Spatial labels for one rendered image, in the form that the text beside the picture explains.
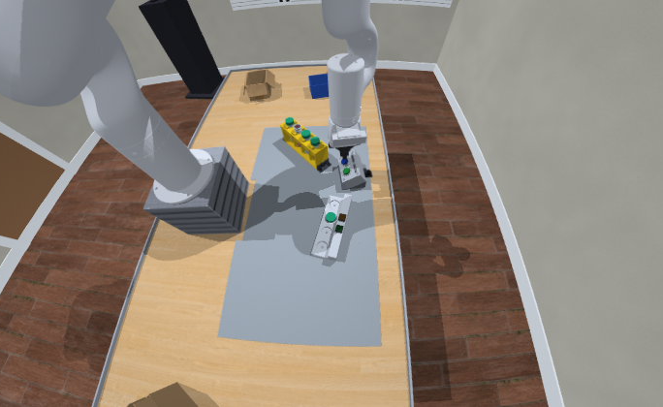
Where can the blue open-top box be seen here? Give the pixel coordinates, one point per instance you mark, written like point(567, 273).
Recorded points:
point(322, 90)

